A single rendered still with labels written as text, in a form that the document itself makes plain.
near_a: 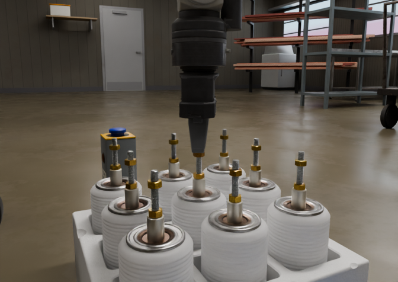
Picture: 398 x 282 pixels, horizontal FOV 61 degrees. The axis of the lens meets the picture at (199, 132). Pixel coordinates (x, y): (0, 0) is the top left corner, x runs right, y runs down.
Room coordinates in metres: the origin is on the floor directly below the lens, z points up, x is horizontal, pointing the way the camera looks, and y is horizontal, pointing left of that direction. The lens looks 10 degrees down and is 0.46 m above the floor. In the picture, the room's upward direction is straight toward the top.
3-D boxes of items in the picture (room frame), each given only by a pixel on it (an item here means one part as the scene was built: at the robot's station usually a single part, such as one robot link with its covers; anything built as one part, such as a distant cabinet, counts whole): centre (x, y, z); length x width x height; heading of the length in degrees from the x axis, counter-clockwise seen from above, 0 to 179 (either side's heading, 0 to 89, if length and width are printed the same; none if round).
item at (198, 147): (0.54, 0.00, 0.36); 0.03 x 0.02 x 0.06; 86
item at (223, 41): (0.56, 0.00, 0.45); 0.13 x 0.10 x 0.12; 176
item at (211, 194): (0.56, 0.00, 0.25); 0.08 x 0.08 x 0.01
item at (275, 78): (9.92, -2.29, 0.74); 0.83 x 0.68 x 1.48; 23
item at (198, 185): (0.56, 0.00, 0.26); 0.02 x 0.02 x 0.03
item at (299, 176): (0.51, -0.16, 0.30); 0.01 x 0.01 x 0.08
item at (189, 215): (0.56, 0.00, 0.16); 0.10 x 0.10 x 0.18
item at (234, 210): (0.46, -0.05, 0.26); 0.02 x 0.02 x 0.03
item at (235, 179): (0.46, -0.05, 0.30); 0.01 x 0.01 x 0.08
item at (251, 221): (0.46, -0.05, 0.25); 0.08 x 0.08 x 0.01
